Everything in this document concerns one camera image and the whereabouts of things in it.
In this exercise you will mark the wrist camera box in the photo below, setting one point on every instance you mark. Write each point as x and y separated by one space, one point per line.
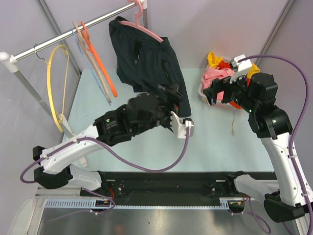
182 127
241 66

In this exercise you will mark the red orange garment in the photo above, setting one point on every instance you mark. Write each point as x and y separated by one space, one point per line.
236 105

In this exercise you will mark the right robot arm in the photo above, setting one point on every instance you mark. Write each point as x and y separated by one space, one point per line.
272 126

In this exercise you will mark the clothes rack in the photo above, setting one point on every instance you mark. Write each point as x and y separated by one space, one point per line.
10 61

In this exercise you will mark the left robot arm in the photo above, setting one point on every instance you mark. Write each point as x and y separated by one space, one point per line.
142 113

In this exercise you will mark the white laundry basket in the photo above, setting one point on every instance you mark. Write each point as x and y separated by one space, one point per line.
203 97

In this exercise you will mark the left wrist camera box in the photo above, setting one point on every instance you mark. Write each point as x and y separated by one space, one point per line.
182 127

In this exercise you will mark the pink garment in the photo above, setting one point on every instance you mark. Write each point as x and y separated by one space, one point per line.
211 74

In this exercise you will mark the orange hanger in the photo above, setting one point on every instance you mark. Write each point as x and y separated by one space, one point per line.
98 60

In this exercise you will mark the beige hanger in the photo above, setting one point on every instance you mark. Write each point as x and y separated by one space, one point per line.
91 63

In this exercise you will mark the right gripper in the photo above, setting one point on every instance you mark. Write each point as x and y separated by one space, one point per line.
227 83

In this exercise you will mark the pink hanger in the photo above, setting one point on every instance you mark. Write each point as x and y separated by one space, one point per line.
141 19

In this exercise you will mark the yellow garment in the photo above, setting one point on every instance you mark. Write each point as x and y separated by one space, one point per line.
213 60

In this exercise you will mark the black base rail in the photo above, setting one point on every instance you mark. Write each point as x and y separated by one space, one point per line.
169 189

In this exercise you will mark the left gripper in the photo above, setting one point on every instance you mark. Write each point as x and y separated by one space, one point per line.
172 98

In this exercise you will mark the dark navy shorts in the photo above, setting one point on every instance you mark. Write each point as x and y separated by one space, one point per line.
145 64

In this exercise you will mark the yellow hanger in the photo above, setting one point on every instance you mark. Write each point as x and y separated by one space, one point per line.
57 118

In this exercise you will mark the white cable duct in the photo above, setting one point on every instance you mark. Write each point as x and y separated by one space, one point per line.
99 204

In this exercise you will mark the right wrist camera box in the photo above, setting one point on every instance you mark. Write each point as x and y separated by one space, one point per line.
241 66

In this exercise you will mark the blue wire hanger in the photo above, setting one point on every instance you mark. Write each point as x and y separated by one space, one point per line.
85 63

